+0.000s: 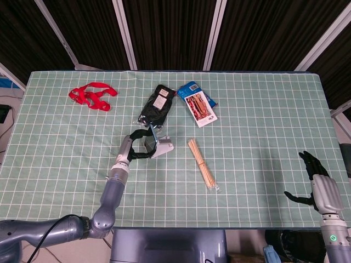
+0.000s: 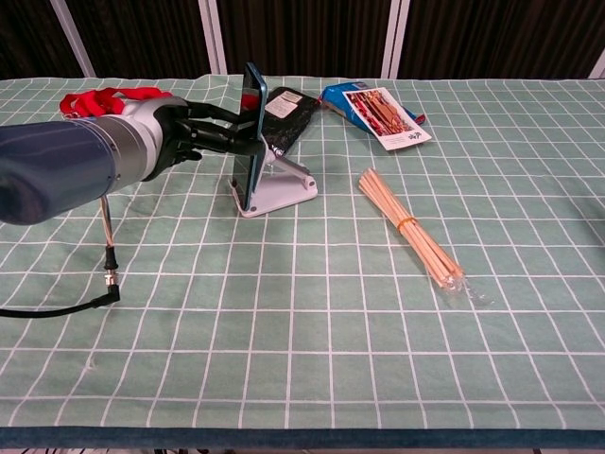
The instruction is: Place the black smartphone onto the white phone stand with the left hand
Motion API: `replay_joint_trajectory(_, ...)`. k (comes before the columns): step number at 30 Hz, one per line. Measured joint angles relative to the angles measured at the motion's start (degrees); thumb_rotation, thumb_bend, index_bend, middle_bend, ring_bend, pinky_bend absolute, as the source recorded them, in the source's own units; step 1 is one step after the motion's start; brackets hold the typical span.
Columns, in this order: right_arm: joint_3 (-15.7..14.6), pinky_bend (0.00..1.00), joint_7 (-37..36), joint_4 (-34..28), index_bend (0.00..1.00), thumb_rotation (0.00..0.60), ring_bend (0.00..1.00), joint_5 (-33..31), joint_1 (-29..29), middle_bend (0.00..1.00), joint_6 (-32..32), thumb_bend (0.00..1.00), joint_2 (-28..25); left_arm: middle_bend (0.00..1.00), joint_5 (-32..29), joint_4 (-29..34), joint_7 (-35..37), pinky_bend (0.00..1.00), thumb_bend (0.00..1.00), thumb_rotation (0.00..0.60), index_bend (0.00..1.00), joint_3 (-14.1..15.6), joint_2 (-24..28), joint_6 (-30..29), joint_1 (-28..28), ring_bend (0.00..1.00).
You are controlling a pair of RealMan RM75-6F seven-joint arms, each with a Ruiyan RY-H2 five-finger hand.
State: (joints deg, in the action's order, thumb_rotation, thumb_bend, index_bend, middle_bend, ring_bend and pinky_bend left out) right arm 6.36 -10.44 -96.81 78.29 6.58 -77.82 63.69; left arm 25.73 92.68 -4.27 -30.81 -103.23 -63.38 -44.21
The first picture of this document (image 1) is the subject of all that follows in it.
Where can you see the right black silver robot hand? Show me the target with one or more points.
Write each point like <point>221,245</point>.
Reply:
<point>327,194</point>

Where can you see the white folding phone stand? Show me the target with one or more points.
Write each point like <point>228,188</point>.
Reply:
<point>164,148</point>

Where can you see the bundle of wooden sticks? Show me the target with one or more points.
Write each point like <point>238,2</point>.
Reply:
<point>201,164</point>

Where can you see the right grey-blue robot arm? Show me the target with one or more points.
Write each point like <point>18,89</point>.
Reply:
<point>337,241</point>

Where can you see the grey-blue robot torso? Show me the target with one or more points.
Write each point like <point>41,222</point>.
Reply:
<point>167,246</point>

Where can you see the black gloves in plastic pack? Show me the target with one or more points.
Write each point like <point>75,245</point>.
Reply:
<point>153,109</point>

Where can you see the black bag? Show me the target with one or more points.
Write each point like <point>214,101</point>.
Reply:
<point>299,243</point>

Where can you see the white frame bar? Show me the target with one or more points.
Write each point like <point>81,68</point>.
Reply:
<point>12,76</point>
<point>341,111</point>

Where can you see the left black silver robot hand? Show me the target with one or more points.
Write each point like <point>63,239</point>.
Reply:
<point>124,149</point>

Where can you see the blue box on floor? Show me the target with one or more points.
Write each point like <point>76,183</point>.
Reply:
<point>6,83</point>

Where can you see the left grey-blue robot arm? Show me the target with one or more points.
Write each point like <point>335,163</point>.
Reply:
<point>109,197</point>

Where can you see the black device on floor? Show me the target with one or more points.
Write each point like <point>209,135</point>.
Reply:
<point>4,113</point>

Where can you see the blue cloth item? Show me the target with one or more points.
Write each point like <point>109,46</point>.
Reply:
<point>271,254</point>

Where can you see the white frame post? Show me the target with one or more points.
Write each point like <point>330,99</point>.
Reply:
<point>323,37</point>
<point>56,31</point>
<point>215,33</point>
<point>124,33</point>

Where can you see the green checkered tablecloth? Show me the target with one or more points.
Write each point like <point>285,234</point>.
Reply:
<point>246,164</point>

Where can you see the blue packet with picture card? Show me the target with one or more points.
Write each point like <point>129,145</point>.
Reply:
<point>200,107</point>

